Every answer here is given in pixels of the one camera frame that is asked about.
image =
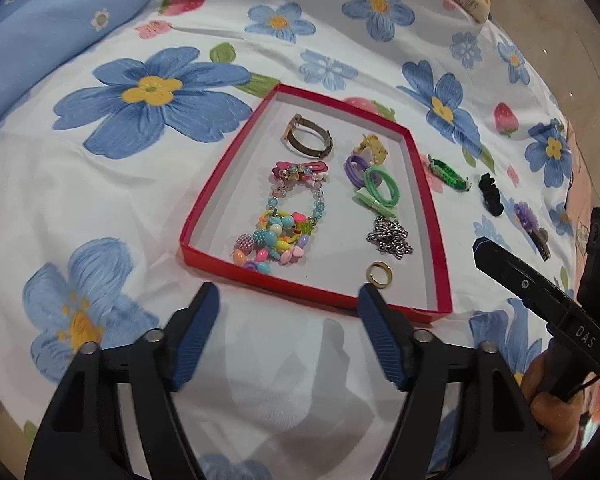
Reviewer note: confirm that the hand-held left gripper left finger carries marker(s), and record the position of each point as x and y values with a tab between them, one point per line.
195	342

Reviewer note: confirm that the floral bed sheet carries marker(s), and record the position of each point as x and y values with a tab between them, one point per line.
105	200

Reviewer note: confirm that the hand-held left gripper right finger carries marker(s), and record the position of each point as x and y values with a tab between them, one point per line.
380	342

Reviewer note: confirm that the person's right forearm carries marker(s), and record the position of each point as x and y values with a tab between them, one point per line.
575	447

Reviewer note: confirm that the person's right hand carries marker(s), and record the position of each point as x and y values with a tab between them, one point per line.
550	410

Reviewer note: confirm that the blue pillow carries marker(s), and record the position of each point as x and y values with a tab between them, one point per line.
45	25

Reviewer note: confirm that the yellow hair claw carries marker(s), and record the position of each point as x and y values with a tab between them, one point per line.
375	150

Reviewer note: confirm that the pink hair clip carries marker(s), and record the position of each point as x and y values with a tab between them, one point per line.
285	167

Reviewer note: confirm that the red shallow box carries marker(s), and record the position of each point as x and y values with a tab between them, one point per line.
330	270

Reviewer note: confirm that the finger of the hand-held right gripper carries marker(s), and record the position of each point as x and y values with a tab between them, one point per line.
510	270

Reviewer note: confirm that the pink printed cloth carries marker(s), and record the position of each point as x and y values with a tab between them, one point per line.
577	180

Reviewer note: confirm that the purple flower hair clip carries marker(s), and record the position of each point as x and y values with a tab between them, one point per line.
525	215

